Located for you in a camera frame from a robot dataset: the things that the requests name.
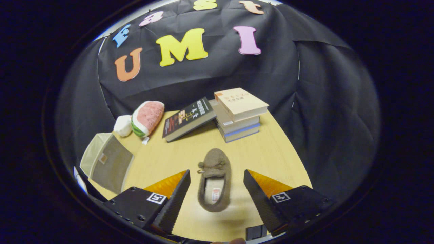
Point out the tan cover book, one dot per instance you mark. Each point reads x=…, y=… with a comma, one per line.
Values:
x=240, y=101

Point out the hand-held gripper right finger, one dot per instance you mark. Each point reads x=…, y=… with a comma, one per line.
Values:
x=259, y=203

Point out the watermelon slice plush toy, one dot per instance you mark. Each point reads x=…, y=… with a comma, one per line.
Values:
x=149, y=115

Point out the black table clip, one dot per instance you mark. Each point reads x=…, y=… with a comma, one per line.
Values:
x=256, y=232

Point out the blue cover book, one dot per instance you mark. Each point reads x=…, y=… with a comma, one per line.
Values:
x=242, y=134

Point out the black cover book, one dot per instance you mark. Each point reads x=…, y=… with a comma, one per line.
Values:
x=188, y=118

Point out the brown fuzzy slipper shoe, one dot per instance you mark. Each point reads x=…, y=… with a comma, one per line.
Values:
x=215, y=161

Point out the white plush toy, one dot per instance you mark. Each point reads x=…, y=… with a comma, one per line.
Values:
x=122, y=126

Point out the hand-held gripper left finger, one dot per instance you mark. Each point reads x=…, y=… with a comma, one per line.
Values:
x=174, y=203

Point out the grey cover book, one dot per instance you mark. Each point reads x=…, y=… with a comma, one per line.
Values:
x=234, y=127

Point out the beige fabric storage box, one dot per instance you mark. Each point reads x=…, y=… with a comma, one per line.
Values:
x=110, y=166

